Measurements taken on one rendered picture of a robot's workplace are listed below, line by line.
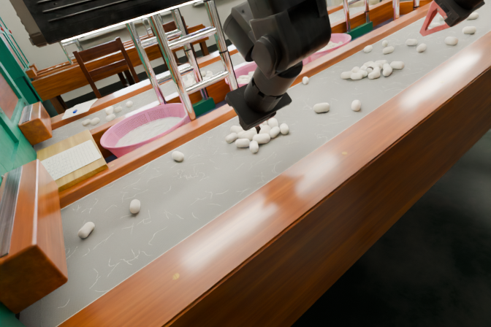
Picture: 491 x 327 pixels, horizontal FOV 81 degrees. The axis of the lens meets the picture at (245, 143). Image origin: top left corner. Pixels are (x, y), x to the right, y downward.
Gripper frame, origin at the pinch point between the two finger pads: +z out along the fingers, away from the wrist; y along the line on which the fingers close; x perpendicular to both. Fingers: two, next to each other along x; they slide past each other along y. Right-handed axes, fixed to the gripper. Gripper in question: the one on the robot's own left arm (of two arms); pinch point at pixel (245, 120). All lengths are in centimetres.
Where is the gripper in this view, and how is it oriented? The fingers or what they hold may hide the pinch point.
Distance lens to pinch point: 56.4
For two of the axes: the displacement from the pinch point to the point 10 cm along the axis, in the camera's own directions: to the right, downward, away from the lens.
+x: 5.5, 8.2, -1.6
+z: -2.6, 3.5, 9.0
